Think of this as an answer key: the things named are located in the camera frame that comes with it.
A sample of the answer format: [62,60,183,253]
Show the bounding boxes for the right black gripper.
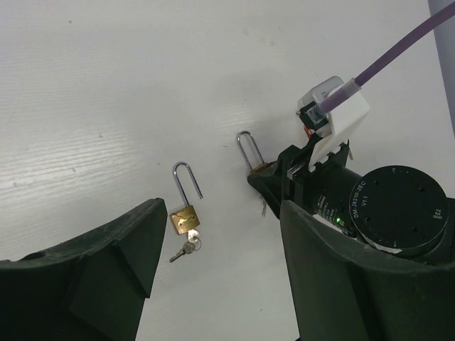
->
[247,141,350,219]

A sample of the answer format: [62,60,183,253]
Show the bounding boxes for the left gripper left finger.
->
[1,198,167,340]

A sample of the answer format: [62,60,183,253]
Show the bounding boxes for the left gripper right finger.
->
[280,201,454,340]

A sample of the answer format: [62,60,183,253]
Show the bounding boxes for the brass padlock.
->
[236,130,269,173]
[169,161,203,235]

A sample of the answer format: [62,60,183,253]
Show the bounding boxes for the orange black padlock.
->
[304,126,313,139]

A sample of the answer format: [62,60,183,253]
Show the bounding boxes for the silver keys of left padlock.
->
[169,229,202,263]

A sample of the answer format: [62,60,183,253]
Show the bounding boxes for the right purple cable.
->
[312,0,455,118]

